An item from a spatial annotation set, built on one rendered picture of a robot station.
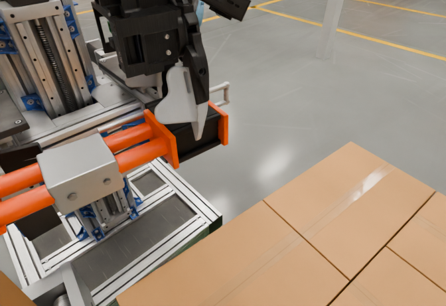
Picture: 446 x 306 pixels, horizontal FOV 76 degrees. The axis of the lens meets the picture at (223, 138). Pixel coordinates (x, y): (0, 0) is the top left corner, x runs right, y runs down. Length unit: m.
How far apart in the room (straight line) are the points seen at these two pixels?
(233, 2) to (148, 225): 1.31
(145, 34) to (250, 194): 1.67
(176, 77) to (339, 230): 0.94
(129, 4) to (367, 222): 1.09
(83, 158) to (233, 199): 1.56
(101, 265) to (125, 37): 1.28
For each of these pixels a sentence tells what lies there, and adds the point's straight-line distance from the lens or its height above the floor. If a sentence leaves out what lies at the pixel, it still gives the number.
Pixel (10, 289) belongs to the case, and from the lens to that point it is 0.77.
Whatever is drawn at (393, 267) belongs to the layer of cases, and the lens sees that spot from 1.14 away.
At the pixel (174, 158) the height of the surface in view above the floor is 1.21.
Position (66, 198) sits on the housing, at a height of 1.21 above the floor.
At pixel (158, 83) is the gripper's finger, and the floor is 1.26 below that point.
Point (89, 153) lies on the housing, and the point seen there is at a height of 1.23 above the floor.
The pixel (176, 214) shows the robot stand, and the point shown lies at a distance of 1.54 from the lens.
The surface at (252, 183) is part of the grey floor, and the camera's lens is 1.94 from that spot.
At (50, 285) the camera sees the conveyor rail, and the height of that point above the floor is 0.59.
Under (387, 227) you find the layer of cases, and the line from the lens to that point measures 1.23.
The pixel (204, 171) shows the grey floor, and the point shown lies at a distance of 2.01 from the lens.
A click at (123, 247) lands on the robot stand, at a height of 0.21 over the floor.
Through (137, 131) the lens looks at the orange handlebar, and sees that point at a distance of 0.37.
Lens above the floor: 1.44
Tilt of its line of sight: 39 degrees down
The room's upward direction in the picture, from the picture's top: straight up
